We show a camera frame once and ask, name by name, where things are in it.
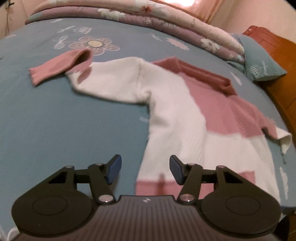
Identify pink and white knit sweater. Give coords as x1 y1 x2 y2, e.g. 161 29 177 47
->
29 49 292 199

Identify teal floral bed sheet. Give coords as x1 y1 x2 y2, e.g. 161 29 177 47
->
1 18 286 240

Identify wooden headboard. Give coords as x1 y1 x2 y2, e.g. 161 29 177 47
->
243 26 295 141

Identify teal pillow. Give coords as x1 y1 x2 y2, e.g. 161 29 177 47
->
227 34 287 81

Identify pink window curtain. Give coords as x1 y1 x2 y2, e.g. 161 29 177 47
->
161 0 224 23

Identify folded floral quilt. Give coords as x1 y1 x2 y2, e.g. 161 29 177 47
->
26 1 245 64

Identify wall power cables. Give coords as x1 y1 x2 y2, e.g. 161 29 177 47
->
3 0 15 35

